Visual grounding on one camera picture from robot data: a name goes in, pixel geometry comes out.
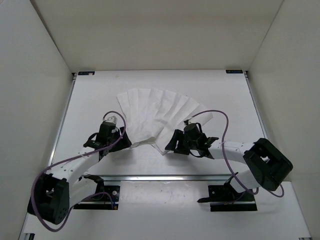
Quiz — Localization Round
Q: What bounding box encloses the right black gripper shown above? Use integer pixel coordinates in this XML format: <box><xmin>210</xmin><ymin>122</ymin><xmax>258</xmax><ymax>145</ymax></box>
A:
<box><xmin>165</xmin><ymin>130</ymin><xmax>198</xmax><ymax>155</ymax></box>

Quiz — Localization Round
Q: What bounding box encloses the white pleated skirt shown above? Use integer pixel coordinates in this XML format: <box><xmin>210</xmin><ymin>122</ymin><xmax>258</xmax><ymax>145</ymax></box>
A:
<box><xmin>116</xmin><ymin>88</ymin><xmax>213</xmax><ymax>155</ymax></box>

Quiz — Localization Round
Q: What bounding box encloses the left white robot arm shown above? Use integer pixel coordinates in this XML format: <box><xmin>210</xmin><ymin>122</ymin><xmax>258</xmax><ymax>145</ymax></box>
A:
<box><xmin>27</xmin><ymin>116</ymin><xmax>131</xmax><ymax>225</ymax></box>

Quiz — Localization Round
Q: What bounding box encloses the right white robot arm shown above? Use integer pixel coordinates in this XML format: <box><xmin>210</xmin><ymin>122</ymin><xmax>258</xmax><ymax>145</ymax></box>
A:
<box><xmin>165</xmin><ymin>121</ymin><xmax>293</xmax><ymax>200</ymax></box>

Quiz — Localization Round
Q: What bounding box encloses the left blue corner label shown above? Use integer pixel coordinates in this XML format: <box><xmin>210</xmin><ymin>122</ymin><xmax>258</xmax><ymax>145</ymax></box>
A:
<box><xmin>77</xmin><ymin>71</ymin><xmax>95</xmax><ymax>76</ymax></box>

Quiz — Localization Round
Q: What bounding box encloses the blue corner label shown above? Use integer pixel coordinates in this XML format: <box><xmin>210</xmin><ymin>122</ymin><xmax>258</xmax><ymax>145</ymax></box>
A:
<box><xmin>77</xmin><ymin>71</ymin><xmax>95</xmax><ymax>76</ymax></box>
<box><xmin>225</xmin><ymin>69</ymin><xmax>243</xmax><ymax>74</ymax></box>

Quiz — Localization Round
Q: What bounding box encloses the right blue corner label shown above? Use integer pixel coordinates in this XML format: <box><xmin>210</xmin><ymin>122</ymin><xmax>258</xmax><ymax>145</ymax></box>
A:
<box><xmin>225</xmin><ymin>69</ymin><xmax>243</xmax><ymax>74</ymax></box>

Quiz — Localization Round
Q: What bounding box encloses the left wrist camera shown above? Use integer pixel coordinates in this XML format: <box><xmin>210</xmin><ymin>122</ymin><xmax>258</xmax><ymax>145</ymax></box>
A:
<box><xmin>103</xmin><ymin>115</ymin><xmax>118</xmax><ymax>126</ymax></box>

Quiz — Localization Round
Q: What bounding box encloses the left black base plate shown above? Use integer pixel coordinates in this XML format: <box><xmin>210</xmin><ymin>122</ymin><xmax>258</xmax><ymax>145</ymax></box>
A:
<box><xmin>73</xmin><ymin>181</ymin><xmax>121</xmax><ymax>211</ymax></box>

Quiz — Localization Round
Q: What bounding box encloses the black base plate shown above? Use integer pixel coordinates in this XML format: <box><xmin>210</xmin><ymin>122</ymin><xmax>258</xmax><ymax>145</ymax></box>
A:
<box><xmin>73</xmin><ymin>181</ymin><xmax>121</xmax><ymax>211</ymax></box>
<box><xmin>197</xmin><ymin>184</ymin><xmax>258</xmax><ymax>212</ymax></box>

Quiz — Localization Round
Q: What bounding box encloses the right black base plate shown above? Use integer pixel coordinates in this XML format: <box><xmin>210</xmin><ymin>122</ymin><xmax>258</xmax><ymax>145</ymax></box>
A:
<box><xmin>197</xmin><ymin>184</ymin><xmax>258</xmax><ymax>212</ymax></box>

